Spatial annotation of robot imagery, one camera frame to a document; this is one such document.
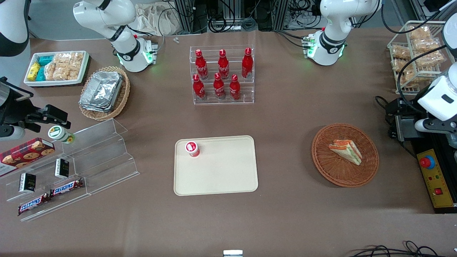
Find red cola bottle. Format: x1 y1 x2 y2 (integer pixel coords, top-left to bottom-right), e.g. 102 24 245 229
192 74 207 101
213 73 226 101
229 74 241 101
241 47 254 79
217 49 230 80
195 49 209 80

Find small black carton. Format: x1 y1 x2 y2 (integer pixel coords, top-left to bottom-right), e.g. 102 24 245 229
55 158 70 179
19 173 37 194

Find oval tan wicker basket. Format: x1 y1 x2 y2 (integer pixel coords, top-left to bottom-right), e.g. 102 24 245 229
79 66 131 121

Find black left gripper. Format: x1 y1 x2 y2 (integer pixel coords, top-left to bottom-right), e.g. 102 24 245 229
385 97 428 142

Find white wire rack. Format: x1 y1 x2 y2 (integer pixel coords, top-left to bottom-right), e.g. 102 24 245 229
387 20 457 95

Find white cloth bag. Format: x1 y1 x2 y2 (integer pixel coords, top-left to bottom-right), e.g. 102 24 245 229
137 2 180 36

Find yellow emergency stop box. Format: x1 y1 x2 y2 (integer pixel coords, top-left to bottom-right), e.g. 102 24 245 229
417 149 456 208

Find black left base cables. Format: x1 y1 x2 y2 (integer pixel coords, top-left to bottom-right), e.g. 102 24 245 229
274 30 312 49

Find red lid yogurt cup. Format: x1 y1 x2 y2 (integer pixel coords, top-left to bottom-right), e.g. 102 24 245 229
185 141 201 158

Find beige plastic tray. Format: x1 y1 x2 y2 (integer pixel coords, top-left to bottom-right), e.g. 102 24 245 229
174 135 259 196

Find snickers chocolate bar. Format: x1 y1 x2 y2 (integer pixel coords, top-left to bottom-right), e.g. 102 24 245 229
17 193 52 216
50 178 85 198

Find white rectangular snack tray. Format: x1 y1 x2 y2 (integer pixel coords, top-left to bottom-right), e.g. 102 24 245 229
24 51 90 87

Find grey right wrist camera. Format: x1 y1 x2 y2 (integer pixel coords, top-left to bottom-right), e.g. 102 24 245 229
0 125 26 141

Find black right base cable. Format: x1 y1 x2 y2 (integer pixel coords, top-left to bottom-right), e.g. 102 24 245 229
130 7 166 56

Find fried snack bag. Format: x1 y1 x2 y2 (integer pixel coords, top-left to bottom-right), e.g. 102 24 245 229
393 59 417 72
400 70 419 87
412 37 442 54
392 45 411 61
417 50 445 69
408 26 431 40

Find clear acrylic bottle rack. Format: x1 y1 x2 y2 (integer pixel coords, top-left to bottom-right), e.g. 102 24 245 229
189 45 255 105

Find yellow snack pack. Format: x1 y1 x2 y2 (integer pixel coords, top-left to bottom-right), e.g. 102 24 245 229
27 62 41 81

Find coiled black cable bundle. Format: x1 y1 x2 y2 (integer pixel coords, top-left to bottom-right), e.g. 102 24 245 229
208 15 258 32

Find red tartan cookie box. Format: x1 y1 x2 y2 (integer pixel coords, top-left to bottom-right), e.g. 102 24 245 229
0 137 56 177

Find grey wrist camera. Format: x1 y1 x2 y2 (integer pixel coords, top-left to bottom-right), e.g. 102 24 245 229
414 119 457 135
0 125 26 141

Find round brown wicker basket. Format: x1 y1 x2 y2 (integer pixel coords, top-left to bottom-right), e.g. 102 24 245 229
311 123 380 188

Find clear acrylic stepped shelf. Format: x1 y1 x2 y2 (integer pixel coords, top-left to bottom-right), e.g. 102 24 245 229
60 119 140 195
0 153 91 222

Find triangle sandwich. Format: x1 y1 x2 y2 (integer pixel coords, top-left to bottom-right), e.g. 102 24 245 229
328 139 363 166

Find aluminium foil container stack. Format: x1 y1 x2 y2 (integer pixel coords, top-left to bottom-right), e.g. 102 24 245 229
79 71 124 113

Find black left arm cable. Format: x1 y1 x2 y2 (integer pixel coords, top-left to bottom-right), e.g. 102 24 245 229
375 43 451 120

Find white bottle green lid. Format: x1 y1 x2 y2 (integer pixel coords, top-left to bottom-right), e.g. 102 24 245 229
48 126 75 145

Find black floor cable bundle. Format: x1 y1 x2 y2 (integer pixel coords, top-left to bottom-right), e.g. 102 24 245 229
352 241 445 257

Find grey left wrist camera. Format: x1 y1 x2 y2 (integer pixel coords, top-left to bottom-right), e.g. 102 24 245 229
414 119 457 135

